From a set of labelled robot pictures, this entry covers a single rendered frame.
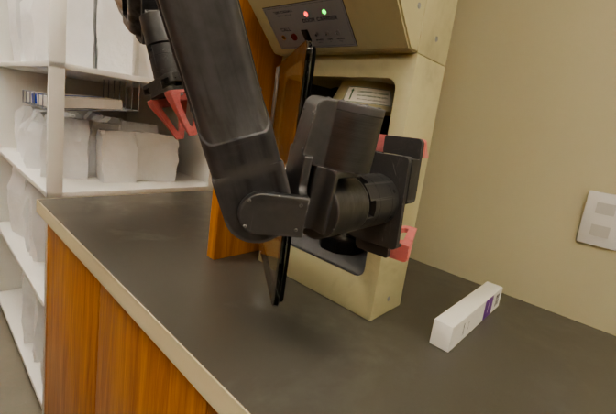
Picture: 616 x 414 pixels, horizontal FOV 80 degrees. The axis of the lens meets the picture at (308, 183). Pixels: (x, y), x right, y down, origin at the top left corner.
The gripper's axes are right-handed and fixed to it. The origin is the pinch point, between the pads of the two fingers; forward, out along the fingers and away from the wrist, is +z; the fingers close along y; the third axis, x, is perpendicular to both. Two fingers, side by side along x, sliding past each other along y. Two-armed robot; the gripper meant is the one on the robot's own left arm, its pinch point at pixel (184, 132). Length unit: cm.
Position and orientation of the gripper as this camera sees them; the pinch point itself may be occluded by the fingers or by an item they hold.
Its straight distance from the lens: 67.5
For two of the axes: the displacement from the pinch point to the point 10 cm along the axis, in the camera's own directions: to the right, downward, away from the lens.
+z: 2.0, 9.7, 1.2
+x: -6.6, 2.2, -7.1
